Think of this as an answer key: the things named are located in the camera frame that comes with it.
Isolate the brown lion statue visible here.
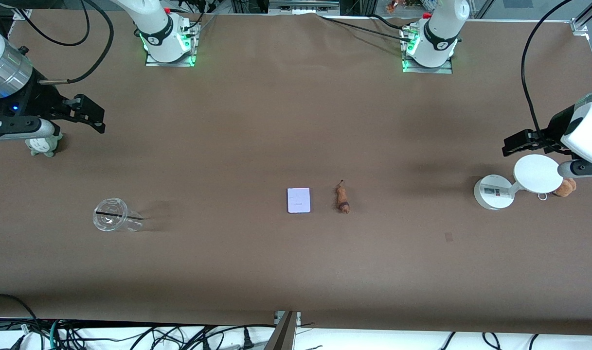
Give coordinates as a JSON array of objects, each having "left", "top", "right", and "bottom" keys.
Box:
[{"left": 335, "top": 179, "right": 351, "bottom": 214}]

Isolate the lilac flip phone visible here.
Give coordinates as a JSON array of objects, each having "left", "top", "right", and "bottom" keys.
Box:
[{"left": 287, "top": 188, "right": 311, "bottom": 214}]

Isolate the white round desk lamp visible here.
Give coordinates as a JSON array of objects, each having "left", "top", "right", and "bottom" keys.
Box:
[{"left": 474, "top": 154, "right": 564, "bottom": 210}]

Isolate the grey totoro plush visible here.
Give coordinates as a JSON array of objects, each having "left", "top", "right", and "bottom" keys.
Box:
[{"left": 25, "top": 134, "right": 63, "bottom": 158}]

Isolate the black straw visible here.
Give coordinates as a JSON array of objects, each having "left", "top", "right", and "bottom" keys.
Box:
[{"left": 95, "top": 211, "right": 144, "bottom": 221}]

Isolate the clear plastic cup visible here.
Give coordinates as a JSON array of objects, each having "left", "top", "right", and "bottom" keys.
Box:
[{"left": 92, "top": 197, "right": 144, "bottom": 232}]

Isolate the brown table cover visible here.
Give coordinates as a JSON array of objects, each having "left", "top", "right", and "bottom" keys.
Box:
[{"left": 0, "top": 10, "right": 592, "bottom": 336}]

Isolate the grey metal bar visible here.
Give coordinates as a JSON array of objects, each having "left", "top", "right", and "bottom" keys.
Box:
[{"left": 268, "top": 0, "right": 341, "bottom": 15}]

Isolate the dark support beam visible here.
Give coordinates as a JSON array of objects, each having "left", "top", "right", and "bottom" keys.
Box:
[{"left": 263, "top": 312, "right": 298, "bottom": 350}]

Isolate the brown bear plush keychain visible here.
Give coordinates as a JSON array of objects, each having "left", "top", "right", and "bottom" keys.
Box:
[{"left": 552, "top": 177, "right": 577, "bottom": 197}]

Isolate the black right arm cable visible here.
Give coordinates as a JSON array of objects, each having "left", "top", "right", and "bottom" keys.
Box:
[{"left": 0, "top": 0, "right": 115, "bottom": 85}]

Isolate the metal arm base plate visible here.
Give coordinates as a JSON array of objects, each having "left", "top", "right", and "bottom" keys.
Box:
[
  {"left": 145, "top": 19, "right": 198, "bottom": 68},
  {"left": 401, "top": 24, "right": 453, "bottom": 75}
]

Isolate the short black base cable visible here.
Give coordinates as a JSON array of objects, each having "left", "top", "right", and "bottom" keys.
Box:
[{"left": 371, "top": 14, "right": 411, "bottom": 31}]

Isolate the thick black looped cable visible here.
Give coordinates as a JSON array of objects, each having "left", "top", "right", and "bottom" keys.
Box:
[{"left": 0, "top": 294, "right": 40, "bottom": 341}]

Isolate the long black base cable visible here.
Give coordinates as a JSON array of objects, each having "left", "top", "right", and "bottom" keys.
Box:
[{"left": 318, "top": 14, "right": 413, "bottom": 42}]

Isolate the silver table edge bracket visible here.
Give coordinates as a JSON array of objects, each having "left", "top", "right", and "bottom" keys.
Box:
[{"left": 275, "top": 311, "right": 302, "bottom": 337}]

